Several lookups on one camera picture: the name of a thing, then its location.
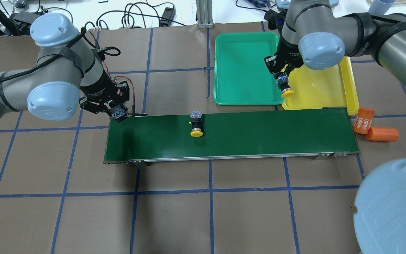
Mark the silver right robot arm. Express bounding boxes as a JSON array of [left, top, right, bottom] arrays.
[[264, 0, 406, 254]]

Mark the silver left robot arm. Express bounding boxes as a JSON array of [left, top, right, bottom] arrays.
[[0, 13, 130, 122]]

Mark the yellow plastic tray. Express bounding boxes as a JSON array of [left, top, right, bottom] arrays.
[[282, 57, 359, 116]]

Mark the orange 4680 cylinder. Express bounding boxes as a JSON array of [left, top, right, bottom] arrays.
[[353, 107, 375, 134]]

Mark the red black power cable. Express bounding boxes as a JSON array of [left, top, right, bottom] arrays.
[[87, 28, 136, 117]]

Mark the yellow push button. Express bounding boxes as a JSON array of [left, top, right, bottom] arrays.
[[190, 111, 203, 137], [276, 72, 294, 98]]

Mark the green conveyor belt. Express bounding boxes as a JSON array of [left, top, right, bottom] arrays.
[[103, 108, 359, 164]]

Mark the aluminium frame post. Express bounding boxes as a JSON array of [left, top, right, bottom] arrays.
[[196, 0, 214, 29]]

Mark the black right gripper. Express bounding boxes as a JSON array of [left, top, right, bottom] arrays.
[[264, 39, 303, 75]]

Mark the green push button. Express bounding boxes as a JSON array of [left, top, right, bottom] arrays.
[[110, 104, 129, 123]]

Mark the plain orange cylinder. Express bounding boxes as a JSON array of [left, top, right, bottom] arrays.
[[365, 126, 399, 142]]

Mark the green plastic tray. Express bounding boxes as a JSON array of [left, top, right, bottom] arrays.
[[213, 32, 284, 105]]

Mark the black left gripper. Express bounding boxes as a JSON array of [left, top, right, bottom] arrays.
[[79, 76, 130, 115]]

